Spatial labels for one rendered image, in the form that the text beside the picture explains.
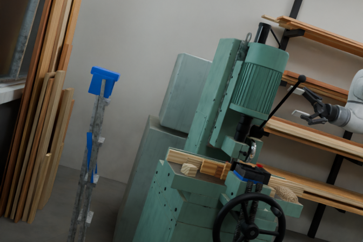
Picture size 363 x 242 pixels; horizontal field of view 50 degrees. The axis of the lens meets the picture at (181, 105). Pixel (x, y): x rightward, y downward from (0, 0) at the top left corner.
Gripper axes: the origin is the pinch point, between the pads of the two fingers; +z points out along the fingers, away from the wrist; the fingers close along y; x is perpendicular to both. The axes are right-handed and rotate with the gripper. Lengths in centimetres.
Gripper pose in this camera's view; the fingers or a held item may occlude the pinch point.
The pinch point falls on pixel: (293, 100)
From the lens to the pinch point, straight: 174.3
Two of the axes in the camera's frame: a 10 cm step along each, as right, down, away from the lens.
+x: 3.8, -5.8, -7.2
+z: -9.2, -2.8, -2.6
